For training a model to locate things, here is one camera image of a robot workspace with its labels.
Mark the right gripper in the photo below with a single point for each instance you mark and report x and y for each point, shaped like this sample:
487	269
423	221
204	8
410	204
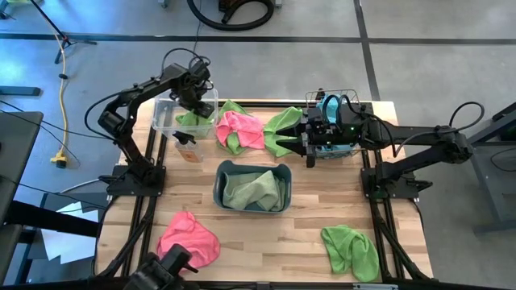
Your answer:
328	129

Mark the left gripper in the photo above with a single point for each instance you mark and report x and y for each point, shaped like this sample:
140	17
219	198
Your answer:
189	82

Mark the teal microfiber towel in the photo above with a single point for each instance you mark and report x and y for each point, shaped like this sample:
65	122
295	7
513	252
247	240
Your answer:
331	110

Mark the pale green microfiber towel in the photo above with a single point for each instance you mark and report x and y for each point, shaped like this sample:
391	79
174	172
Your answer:
250	191

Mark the pink microfiber towel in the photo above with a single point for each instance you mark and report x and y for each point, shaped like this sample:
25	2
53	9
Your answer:
246	129
189	237

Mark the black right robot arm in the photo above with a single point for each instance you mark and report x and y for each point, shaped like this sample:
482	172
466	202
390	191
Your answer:
415	135

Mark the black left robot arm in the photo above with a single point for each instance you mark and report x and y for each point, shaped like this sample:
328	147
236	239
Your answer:
141	88

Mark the spray bottle with black head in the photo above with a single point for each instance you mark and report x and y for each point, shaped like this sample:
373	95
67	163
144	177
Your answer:
189	151

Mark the clear plastic bin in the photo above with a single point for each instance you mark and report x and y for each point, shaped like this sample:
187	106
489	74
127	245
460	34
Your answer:
161	121

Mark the grey-blue plastic basket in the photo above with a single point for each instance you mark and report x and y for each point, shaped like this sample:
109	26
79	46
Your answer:
217	193

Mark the black tripod stand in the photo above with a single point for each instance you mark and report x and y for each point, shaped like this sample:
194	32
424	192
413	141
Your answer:
48	18

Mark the black flat floor bar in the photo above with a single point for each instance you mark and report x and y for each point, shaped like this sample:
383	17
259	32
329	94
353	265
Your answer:
20	91

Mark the black support beam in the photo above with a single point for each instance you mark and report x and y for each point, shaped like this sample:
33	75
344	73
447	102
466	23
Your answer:
48	219

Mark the white paper sheets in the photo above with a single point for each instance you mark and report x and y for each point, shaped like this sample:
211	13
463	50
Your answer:
68	245

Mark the dark grey desk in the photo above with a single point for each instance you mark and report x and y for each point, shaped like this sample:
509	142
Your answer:
16	161

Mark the dark grey equipment stand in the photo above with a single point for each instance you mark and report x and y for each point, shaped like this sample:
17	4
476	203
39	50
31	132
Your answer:
496	181

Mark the black aluminium table frame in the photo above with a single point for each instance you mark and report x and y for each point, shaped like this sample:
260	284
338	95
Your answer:
258	104

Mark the silver metal bracket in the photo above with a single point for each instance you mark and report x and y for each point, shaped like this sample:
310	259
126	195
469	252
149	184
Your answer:
375	287

